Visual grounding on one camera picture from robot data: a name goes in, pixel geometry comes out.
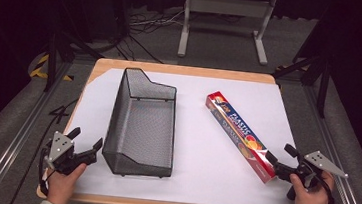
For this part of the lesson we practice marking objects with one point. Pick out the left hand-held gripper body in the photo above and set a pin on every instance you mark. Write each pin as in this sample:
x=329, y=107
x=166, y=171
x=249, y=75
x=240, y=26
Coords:
x=63, y=157

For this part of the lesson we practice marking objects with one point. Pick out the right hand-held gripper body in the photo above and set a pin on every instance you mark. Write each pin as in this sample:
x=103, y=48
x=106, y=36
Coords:
x=310, y=168

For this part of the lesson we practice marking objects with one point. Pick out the long plastic wrap box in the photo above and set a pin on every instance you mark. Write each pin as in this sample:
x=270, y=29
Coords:
x=238, y=126

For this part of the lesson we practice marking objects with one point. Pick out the person's left hand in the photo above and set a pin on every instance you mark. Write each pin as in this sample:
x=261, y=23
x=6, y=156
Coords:
x=62, y=184

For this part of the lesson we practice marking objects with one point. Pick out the black tripod stand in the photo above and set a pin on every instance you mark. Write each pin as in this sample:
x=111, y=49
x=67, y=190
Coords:
x=322, y=89
x=52, y=59

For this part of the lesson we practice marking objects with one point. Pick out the yellow black hazard tape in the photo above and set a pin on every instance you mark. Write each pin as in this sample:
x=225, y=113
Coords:
x=38, y=68

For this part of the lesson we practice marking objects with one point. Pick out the white paper sheet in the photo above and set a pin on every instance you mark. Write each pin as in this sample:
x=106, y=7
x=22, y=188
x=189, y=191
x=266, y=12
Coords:
x=195, y=173

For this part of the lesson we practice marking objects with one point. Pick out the wooden table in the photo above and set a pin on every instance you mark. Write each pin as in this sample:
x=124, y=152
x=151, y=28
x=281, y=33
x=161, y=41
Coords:
x=185, y=70

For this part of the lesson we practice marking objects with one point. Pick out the grey metal stand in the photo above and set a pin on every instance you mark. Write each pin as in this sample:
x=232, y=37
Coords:
x=228, y=6

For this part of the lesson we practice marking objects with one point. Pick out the aluminium floor rail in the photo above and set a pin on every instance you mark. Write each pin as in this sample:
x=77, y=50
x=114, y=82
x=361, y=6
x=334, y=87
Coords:
x=14, y=146
x=337, y=164

